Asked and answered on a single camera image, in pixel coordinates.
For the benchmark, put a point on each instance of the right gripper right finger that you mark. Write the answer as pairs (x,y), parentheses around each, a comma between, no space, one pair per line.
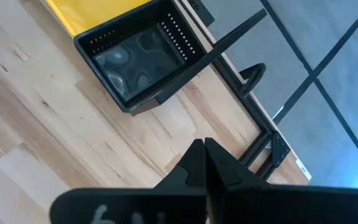
(275,205)

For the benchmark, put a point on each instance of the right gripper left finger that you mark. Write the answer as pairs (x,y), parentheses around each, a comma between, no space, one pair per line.
(135,208)

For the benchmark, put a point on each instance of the black slotted plastic basket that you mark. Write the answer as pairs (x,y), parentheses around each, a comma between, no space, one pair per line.
(135,62)

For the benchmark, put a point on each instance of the yellow slotted plastic basket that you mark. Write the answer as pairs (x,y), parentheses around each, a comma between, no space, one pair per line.
(89,12)

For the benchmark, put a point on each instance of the white table edge label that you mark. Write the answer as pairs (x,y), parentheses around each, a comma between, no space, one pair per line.
(303,169)

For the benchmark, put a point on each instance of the black arched clamp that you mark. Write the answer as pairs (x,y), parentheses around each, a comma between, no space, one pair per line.
(255,73)

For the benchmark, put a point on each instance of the black perforated panel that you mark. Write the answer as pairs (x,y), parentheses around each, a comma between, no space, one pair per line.
(202,12)

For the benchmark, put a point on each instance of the black aluminium rig frame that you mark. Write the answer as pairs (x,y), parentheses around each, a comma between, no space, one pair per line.
(280,149)

